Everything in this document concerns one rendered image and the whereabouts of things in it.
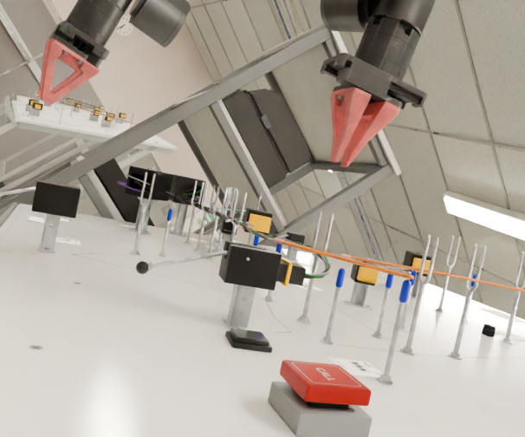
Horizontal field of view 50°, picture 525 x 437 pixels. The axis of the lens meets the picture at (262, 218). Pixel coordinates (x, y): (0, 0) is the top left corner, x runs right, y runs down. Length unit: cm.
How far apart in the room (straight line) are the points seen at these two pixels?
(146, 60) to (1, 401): 795
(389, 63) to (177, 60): 780
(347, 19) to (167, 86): 770
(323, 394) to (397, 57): 36
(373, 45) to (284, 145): 113
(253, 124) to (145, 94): 663
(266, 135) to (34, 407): 140
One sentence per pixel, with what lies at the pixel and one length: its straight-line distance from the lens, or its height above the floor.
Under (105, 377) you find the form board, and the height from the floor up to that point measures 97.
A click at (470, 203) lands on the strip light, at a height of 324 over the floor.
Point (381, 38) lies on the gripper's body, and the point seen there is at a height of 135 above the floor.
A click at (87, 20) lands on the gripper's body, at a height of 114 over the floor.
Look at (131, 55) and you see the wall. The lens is 822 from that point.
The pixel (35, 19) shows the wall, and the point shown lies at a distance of 809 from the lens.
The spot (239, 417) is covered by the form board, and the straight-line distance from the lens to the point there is 41.
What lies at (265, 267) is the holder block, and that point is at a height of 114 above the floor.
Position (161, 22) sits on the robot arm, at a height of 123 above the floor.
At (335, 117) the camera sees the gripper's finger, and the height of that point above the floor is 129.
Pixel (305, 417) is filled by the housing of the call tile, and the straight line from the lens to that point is 40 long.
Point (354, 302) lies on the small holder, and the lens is 95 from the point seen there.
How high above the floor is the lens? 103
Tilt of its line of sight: 13 degrees up
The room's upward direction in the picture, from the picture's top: 58 degrees clockwise
